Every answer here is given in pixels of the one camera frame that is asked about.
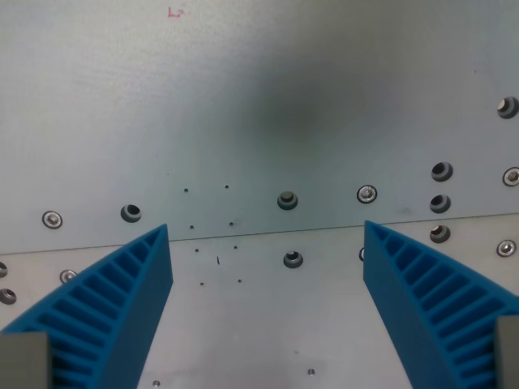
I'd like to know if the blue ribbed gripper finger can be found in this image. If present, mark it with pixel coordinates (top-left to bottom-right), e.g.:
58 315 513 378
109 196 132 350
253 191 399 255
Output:
0 223 174 389
363 220 519 389

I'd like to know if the recessed bolt in grey hole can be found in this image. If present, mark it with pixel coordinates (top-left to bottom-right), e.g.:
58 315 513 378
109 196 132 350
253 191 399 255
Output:
497 96 519 120
277 190 299 211

